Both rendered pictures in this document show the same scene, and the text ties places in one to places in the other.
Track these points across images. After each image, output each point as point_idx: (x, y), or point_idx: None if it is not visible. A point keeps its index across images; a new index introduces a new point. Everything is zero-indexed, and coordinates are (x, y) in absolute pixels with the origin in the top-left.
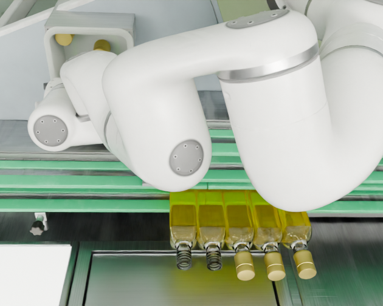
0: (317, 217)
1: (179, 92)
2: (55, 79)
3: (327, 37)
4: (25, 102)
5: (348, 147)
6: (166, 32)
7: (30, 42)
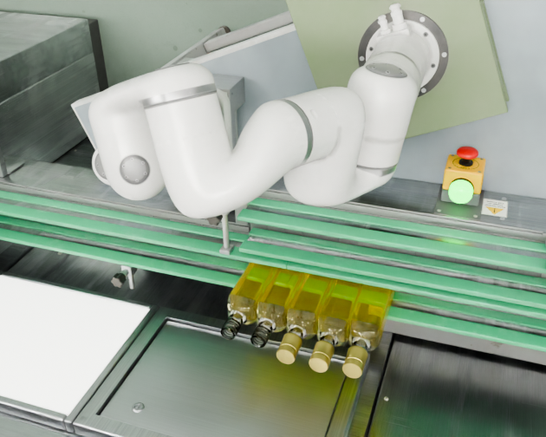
0: (443, 345)
1: (129, 118)
2: None
3: None
4: None
5: (229, 169)
6: (275, 98)
7: None
